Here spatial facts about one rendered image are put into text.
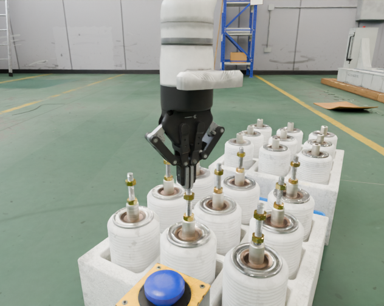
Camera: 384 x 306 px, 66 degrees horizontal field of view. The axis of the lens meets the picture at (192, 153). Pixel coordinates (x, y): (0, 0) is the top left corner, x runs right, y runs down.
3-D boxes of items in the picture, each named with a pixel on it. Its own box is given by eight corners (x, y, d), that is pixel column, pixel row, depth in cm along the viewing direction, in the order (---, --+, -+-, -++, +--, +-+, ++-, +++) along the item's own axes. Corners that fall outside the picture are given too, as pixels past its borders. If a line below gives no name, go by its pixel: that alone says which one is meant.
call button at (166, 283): (191, 292, 31) (191, 276, 30) (170, 321, 27) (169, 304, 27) (160, 278, 33) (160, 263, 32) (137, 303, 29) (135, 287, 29)
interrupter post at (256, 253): (265, 268, 43) (267, 248, 42) (248, 266, 43) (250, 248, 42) (262, 256, 45) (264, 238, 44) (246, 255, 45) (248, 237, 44)
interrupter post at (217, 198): (212, 203, 61) (213, 188, 60) (224, 204, 60) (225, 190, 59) (210, 209, 59) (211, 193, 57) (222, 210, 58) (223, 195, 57)
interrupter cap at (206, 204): (203, 195, 64) (203, 192, 63) (239, 200, 62) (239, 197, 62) (194, 214, 57) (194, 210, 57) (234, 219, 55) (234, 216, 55)
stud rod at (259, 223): (252, 249, 43) (256, 203, 41) (256, 246, 44) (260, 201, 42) (257, 252, 43) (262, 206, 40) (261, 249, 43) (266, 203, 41)
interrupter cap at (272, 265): (287, 282, 40) (287, 278, 40) (231, 278, 41) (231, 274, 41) (277, 247, 47) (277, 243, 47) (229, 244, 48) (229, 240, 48)
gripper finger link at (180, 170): (183, 151, 46) (183, 181, 47) (165, 154, 44) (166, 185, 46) (188, 154, 44) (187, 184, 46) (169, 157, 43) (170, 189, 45)
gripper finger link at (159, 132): (162, 112, 42) (172, 122, 44) (142, 137, 42) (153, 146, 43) (170, 115, 40) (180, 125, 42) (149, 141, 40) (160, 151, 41)
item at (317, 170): (324, 204, 96) (333, 152, 90) (321, 218, 88) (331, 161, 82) (294, 197, 100) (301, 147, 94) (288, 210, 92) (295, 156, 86)
